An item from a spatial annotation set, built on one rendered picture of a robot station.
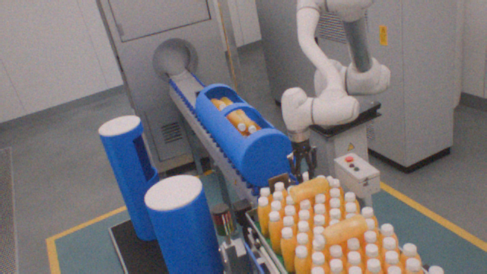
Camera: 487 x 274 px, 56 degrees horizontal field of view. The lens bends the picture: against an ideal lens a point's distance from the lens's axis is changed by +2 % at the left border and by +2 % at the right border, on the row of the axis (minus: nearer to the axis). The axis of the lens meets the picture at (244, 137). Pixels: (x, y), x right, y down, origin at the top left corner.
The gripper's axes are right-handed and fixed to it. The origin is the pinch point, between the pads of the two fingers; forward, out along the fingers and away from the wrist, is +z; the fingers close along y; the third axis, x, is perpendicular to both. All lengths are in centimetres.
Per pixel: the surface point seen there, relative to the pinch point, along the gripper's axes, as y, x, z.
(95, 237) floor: 116, -183, 110
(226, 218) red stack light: 41.3, 23.6, -13.4
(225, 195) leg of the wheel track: 14, -120, 74
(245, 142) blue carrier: 14.9, -29.5, -10.6
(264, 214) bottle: 22.0, 2.9, 7.0
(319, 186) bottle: -0.7, 11.7, -2.5
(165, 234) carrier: 62, -28, 21
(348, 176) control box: -17.6, 5.0, 2.7
